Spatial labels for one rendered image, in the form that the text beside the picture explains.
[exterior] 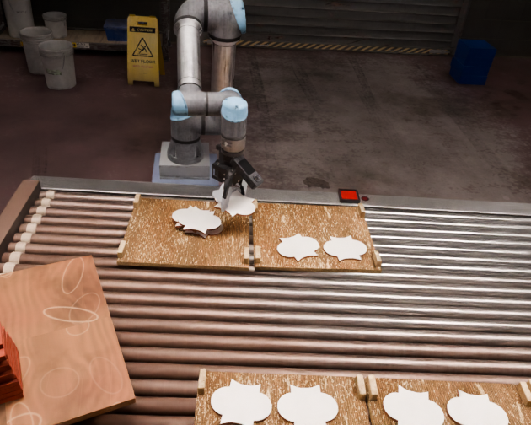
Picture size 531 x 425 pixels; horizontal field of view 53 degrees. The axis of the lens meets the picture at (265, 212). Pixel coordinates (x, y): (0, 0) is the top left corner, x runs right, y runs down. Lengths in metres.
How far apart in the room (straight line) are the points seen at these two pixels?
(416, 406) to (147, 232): 0.98
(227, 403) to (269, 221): 0.75
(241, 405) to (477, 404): 0.58
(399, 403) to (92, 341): 0.75
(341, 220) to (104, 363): 1.00
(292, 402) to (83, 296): 0.59
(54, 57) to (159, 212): 3.41
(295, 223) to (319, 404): 0.73
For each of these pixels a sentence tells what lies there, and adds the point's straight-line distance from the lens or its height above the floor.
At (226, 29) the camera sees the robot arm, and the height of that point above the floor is 1.49.
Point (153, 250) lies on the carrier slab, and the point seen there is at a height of 0.94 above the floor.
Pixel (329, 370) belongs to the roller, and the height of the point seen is 0.92.
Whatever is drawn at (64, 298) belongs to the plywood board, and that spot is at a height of 1.04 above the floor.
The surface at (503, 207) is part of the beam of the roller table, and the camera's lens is 2.29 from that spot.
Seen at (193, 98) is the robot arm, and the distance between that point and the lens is 1.64.
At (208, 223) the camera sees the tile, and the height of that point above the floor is 0.97.
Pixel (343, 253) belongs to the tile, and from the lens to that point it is 1.75.
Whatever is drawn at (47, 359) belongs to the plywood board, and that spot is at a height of 1.04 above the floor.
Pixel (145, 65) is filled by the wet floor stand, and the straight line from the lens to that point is 5.22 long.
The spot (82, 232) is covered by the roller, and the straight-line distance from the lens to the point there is 1.87.
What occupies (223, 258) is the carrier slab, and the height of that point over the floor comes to 0.94.
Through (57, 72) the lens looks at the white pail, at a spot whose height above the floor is 0.17.
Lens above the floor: 2.04
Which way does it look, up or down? 36 degrees down
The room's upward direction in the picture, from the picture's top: 5 degrees clockwise
